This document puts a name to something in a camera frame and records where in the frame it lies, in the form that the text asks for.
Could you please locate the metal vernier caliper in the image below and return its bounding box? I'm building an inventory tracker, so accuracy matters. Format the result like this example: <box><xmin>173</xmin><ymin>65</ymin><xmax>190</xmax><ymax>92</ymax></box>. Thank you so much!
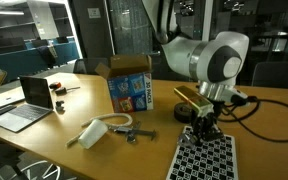
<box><xmin>107</xmin><ymin>121</ymin><xmax>158</xmax><ymax>141</ymax></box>

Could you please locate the small silver metal tool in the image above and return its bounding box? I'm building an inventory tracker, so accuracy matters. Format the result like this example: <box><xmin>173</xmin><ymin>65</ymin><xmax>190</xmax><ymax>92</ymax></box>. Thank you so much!
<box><xmin>177</xmin><ymin>131</ymin><xmax>198</xmax><ymax>150</ymax></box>

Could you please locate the small red black device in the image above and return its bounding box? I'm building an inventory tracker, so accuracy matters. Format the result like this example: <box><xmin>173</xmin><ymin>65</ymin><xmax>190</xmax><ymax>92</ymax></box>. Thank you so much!
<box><xmin>48</xmin><ymin>81</ymin><xmax>63</xmax><ymax>90</ymax></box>

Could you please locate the open silver laptop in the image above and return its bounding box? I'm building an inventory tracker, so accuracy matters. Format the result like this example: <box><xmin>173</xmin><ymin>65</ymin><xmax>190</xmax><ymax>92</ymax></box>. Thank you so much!
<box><xmin>0</xmin><ymin>75</ymin><xmax>55</xmax><ymax>134</ymax></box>

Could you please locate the white paper door sign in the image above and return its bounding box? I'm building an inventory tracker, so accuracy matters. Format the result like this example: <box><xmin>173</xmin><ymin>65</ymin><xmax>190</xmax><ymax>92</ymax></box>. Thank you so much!
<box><xmin>87</xmin><ymin>7</ymin><xmax>102</xmax><ymax>19</ymax></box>

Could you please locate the white rope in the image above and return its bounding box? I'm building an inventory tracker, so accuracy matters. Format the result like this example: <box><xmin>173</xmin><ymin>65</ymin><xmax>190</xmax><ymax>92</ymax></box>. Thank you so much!
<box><xmin>65</xmin><ymin>112</ymin><xmax>134</xmax><ymax>148</ymax></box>

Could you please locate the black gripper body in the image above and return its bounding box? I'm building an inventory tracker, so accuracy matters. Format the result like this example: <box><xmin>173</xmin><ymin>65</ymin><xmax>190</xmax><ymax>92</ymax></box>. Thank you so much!
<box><xmin>189</xmin><ymin>100</ymin><xmax>226</xmax><ymax>131</ymax></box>

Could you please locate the white plastic cylinder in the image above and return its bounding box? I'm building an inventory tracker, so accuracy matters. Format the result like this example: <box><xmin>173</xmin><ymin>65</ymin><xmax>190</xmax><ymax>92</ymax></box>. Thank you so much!
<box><xmin>77</xmin><ymin>118</ymin><xmax>109</xmax><ymax>150</ymax></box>

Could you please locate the open printed cardboard box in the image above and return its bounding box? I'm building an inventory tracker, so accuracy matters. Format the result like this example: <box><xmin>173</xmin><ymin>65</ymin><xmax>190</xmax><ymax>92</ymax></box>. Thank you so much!
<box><xmin>94</xmin><ymin>54</ymin><xmax>155</xmax><ymax>114</ymax></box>

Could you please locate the black tape roll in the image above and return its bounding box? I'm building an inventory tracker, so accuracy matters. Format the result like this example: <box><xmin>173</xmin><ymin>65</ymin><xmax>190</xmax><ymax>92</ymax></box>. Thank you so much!
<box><xmin>173</xmin><ymin>102</ymin><xmax>196</xmax><ymax>124</ymax></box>

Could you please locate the black device with cord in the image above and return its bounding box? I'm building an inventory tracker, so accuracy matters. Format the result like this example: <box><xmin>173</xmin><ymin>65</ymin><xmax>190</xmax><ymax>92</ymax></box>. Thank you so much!
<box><xmin>54</xmin><ymin>86</ymin><xmax>82</xmax><ymax>96</ymax></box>

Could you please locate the silver wing nut clamp piece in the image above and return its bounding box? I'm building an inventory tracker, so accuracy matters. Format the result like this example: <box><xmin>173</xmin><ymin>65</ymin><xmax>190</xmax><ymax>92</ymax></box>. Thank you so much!
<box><xmin>125</xmin><ymin>131</ymin><xmax>139</xmax><ymax>145</ymax></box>

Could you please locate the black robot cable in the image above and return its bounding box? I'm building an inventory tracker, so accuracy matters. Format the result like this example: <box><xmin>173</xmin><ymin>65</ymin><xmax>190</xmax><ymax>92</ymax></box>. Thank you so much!
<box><xmin>217</xmin><ymin>94</ymin><xmax>288</xmax><ymax>144</ymax></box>

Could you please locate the closed silver laptop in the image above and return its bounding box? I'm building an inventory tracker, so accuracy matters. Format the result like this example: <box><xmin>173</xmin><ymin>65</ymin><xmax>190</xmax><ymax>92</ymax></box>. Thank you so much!
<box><xmin>0</xmin><ymin>87</ymin><xmax>26</xmax><ymax>114</ymax></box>

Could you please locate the black white checkerboard calibration board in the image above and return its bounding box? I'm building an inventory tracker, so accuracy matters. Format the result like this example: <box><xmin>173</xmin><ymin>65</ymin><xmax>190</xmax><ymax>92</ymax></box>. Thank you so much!
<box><xmin>165</xmin><ymin>124</ymin><xmax>240</xmax><ymax>180</ymax></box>

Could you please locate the small black block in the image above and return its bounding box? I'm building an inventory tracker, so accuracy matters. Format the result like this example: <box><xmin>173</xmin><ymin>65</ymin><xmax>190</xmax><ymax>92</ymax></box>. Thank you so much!
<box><xmin>54</xmin><ymin>100</ymin><xmax>66</xmax><ymax>113</ymax></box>

